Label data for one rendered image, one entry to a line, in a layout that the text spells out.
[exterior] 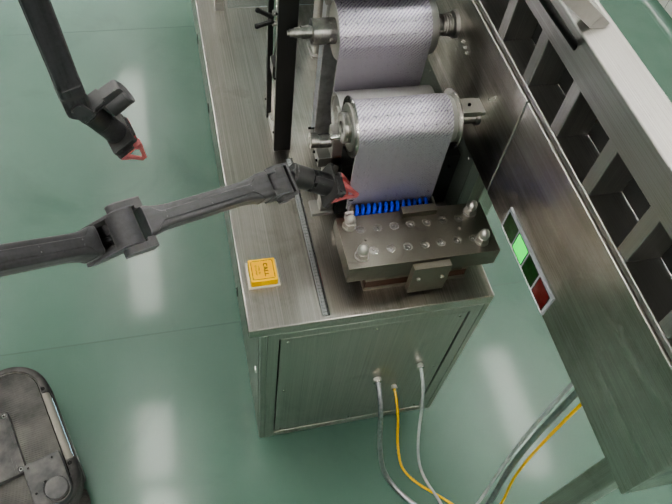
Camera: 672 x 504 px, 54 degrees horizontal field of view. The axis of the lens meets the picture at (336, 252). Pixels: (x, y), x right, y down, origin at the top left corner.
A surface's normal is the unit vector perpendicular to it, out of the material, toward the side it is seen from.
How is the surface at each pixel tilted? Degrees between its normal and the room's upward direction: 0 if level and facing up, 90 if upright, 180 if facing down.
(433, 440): 0
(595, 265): 90
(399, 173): 90
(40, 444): 0
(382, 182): 90
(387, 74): 92
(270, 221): 0
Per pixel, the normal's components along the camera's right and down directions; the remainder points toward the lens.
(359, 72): 0.21, 0.83
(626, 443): -0.97, 0.12
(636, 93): 0.10, -0.57
